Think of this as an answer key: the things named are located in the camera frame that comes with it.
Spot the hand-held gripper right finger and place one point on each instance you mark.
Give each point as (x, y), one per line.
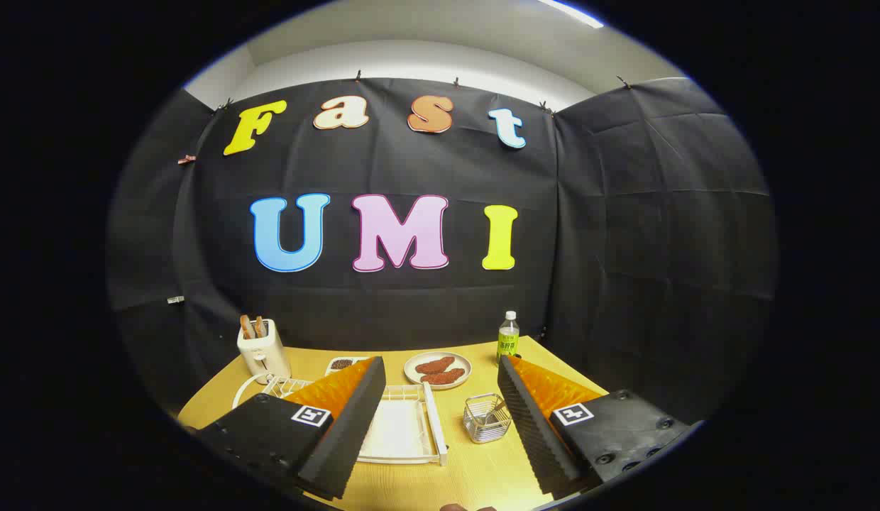
(532, 433)

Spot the green label drink bottle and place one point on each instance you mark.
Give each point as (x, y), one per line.
(508, 341)

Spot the toasted bread slice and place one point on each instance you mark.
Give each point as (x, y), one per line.
(260, 326)
(247, 328)

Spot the white drain tray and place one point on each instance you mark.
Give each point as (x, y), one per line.
(401, 429)

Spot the brown meat piece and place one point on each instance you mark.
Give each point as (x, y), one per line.
(434, 365)
(443, 377)

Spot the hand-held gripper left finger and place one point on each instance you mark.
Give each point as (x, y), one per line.
(355, 426)

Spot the black backdrop cloth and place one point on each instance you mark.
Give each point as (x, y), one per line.
(624, 234)

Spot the white toaster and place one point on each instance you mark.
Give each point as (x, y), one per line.
(262, 355)

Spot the beige plate with meat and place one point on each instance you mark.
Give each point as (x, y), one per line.
(410, 370)

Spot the white sectioned condiment tray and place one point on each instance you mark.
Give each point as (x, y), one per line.
(340, 364)

